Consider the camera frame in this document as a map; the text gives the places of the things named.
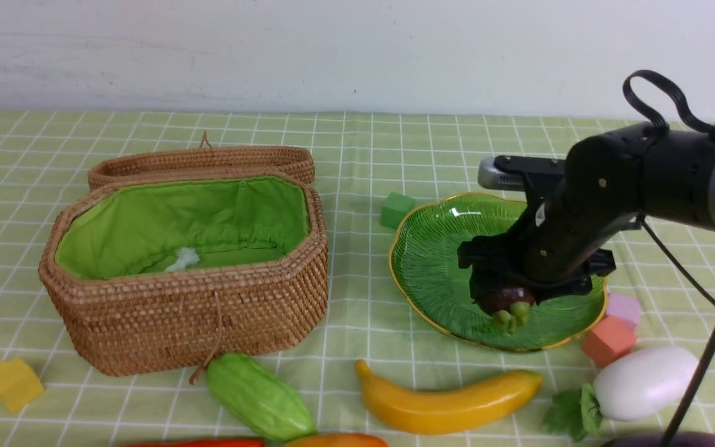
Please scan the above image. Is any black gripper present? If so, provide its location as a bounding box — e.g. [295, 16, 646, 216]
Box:
[457, 186, 639, 303]

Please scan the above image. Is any dark purple mangosteen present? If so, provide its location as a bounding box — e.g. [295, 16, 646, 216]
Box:
[474, 287, 537, 335]

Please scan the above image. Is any white radish with leaves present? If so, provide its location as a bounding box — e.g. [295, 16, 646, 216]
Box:
[542, 345, 699, 442]

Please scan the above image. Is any yellow banana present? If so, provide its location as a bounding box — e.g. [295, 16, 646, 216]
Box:
[354, 359, 544, 436]

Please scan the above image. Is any purple eggplant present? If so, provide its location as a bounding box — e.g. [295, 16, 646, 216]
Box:
[601, 431, 715, 447]

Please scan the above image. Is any orange mango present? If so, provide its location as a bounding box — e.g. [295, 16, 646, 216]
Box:
[284, 433, 389, 447]

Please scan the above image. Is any green bitter gourd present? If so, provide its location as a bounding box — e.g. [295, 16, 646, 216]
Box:
[206, 353, 318, 443]

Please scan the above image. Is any red carrot with leaves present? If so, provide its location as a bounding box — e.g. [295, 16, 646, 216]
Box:
[128, 438, 266, 447]

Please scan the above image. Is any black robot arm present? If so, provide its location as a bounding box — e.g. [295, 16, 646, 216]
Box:
[457, 124, 715, 312]

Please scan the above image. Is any pink foam cube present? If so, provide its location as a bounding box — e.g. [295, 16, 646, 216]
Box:
[605, 292, 643, 333]

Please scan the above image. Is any orange foam cube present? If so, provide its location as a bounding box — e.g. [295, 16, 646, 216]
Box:
[581, 316, 637, 369]

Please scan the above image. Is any green glass leaf plate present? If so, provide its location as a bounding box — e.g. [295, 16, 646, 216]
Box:
[389, 192, 608, 353]

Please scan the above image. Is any green foam cube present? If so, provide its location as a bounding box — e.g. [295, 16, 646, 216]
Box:
[379, 192, 416, 231]

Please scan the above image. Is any woven rattan basket lid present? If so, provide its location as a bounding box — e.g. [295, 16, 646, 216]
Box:
[87, 133, 316, 190]

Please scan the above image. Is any woven rattan basket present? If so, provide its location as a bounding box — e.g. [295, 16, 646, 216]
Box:
[38, 169, 329, 376]

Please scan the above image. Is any yellow foam cube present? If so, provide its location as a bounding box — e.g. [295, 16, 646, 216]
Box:
[0, 358, 45, 414]

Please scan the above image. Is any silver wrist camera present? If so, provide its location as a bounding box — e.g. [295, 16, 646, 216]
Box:
[478, 156, 566, 193]

